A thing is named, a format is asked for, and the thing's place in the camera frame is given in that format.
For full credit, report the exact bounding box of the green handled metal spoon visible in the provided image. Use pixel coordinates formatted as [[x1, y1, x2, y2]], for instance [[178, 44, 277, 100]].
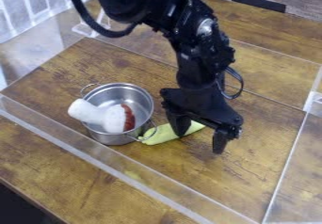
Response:
[[139, 121, 204, 146]]

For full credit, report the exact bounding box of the small steel pot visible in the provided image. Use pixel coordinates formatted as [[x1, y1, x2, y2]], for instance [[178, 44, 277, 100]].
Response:
[[80, 83, 158, 146]]

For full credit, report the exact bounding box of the clear acrylic enclosure wall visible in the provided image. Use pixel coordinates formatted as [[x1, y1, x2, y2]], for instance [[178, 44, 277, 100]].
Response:
[[0, 0, 322, 224]]

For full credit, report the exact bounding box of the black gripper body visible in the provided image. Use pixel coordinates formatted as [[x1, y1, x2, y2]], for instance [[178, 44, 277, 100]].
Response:
[[160, 86, 243, 139]]

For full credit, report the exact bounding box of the white and red toy mushroom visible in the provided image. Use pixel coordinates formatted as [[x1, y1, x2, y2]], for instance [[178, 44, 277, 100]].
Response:
[[68, 99, 136, 134]]

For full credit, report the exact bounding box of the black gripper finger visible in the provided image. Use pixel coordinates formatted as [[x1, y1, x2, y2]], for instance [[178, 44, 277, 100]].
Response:
[[166, 110, 191, 136], [212, 128, 228, 154]]

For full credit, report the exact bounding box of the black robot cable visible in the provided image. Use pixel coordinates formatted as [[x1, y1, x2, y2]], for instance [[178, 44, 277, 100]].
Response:
[[61, 0, 246, 101]]

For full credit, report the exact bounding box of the clear acrylic corner bracket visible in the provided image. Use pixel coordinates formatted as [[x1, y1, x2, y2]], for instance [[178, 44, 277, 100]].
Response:
[[72, 8, 111, 38]]

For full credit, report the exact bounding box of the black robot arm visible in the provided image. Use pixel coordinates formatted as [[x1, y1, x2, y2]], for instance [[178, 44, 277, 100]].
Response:
[[99, 0, 243, 153]]

